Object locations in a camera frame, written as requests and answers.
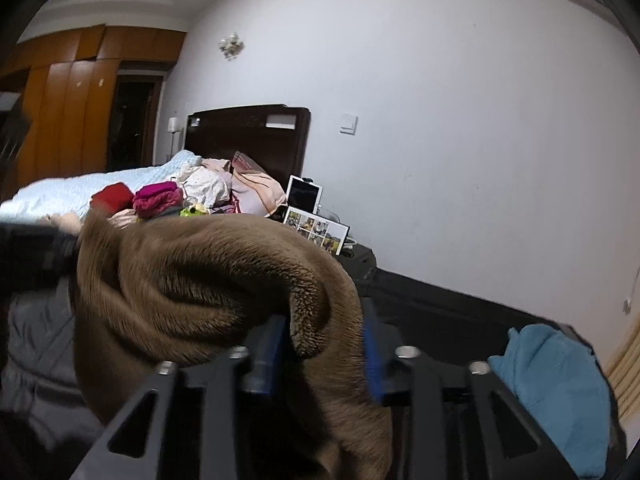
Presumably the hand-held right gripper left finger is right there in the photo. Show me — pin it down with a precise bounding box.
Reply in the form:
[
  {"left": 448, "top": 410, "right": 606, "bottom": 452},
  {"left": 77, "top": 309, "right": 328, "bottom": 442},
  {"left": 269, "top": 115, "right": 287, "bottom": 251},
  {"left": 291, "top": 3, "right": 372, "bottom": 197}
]
[{"left": 70, "top": 312, "right": 291, "bottom": 480}]

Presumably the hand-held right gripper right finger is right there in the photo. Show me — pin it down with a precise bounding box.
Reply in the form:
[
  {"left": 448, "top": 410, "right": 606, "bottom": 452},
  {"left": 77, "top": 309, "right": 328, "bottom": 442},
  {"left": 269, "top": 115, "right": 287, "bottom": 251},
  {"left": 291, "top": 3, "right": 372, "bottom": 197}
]
[{"left": 361, "top": 300, "right": 581, "bottom": 480}]

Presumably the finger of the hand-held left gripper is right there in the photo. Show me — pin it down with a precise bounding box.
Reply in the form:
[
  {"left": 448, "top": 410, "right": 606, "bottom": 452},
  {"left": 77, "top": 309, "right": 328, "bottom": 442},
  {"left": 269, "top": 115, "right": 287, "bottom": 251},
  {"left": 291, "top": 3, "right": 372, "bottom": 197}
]
[{"left": 47, "top": 234, "right": 80, "bottom": 277}]

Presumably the brown fleece sweater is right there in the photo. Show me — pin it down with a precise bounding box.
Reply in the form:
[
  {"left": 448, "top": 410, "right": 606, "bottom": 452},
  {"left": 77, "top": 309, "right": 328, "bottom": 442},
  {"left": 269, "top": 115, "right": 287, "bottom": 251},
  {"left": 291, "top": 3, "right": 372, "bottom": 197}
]
[{"left": 70, "top": 207, "right": 396, "bottom": 480}]

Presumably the pile of clothes on bed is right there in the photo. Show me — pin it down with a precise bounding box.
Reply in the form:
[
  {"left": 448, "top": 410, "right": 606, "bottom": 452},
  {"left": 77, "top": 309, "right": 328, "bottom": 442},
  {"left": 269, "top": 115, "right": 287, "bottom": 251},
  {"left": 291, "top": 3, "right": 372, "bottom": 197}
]
[{"left": 0, "top": 150, "right": 203, "bottom": 223}]

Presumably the beige cloth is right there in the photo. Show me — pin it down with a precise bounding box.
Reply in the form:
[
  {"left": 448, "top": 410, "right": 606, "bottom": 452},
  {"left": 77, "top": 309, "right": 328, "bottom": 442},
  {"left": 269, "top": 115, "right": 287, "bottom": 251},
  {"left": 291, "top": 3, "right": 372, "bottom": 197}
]
[{"left": 42, "top": 212, "right": 83, "bottom": 234}]

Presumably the red cloth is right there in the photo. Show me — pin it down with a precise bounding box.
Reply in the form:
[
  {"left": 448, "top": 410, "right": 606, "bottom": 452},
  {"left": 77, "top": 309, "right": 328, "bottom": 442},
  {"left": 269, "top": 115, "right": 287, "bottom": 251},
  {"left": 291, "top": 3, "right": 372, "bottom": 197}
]
[{"left": 90, "top": 183, "right": 135, "bottom": 213}]

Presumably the grey cloth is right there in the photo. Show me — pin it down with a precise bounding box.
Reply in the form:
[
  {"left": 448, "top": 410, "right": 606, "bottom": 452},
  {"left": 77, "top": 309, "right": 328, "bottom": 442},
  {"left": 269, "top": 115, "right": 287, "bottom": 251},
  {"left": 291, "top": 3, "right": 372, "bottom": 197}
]
[{"left": 0, "top": 280, "right": 101, "bottom": 453}]

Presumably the black bed sheet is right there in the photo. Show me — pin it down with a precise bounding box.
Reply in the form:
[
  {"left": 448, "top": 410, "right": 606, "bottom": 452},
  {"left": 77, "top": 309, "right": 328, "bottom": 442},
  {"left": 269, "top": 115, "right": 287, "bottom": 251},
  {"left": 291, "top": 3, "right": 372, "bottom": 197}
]
[{"left": 345, "top": 242, "right": 631, "bottom": 480}]

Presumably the magenta cloth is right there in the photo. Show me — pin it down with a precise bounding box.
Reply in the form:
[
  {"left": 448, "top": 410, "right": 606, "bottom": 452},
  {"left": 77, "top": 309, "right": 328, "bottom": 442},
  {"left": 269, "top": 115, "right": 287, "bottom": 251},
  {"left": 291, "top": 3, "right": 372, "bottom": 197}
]
[{"left": 132, "top": 181, "right": 183, "bottom": 218}]

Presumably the orange wooden wardrobe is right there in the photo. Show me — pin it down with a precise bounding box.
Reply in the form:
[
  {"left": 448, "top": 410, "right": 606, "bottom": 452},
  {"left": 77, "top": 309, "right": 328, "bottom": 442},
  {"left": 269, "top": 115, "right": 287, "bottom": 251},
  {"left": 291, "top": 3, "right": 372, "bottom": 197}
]
[{"left": 0, "top": 25, "right": 187, "bottom": 196}]

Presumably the white framed tablet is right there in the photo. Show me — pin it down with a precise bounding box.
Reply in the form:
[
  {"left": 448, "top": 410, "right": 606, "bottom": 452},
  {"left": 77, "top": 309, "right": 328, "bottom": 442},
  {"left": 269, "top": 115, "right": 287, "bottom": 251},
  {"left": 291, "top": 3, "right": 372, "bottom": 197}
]
[{"left": 286, "top": 175, "right": 324, "bottom": 214}]

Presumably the pink striped pillow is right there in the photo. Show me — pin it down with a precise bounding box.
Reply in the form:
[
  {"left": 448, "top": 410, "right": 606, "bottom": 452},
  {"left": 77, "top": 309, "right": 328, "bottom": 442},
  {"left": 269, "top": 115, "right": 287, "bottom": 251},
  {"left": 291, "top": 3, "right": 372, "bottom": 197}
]
[{"left": 230, "top": 151, "right": 287, "bottom": 218}]

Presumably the blue fleece garment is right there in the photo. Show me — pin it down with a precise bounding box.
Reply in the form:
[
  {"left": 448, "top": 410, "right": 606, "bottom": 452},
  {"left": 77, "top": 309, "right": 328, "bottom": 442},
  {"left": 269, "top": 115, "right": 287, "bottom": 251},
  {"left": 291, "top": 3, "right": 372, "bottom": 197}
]
[{"left": 487, "top": 323, "right": 613, "bottom": 480}]

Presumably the dark wooden headboard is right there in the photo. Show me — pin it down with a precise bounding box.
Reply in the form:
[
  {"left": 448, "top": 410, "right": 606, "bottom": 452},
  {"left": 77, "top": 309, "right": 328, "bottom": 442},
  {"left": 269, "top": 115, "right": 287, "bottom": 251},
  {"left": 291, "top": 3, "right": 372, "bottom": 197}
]
[{"left": 184, "top": 105, "right": 312, "bottom": 196}]

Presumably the beige curtain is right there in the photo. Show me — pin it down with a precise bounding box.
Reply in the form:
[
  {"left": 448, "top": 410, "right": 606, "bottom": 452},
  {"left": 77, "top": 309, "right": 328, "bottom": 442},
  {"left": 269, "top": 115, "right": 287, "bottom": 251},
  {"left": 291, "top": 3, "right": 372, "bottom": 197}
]
[{"left": 602, "top": 317, "right": 640, "bottom": 421}]

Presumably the photo collage frame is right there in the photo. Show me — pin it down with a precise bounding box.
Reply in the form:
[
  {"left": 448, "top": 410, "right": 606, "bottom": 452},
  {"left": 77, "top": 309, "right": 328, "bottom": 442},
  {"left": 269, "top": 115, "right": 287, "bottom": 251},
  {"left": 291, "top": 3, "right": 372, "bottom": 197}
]
[{"left": 282, "top": 206, "right": 351, "bottom": 256}]

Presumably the wall flower decoration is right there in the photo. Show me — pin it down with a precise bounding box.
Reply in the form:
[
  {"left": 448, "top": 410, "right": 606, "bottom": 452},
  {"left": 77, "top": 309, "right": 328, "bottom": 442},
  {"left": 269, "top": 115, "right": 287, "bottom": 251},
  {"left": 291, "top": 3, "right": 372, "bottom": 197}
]
[{"left": 218, "top": 32, "right": 244, "bottom": 59}]

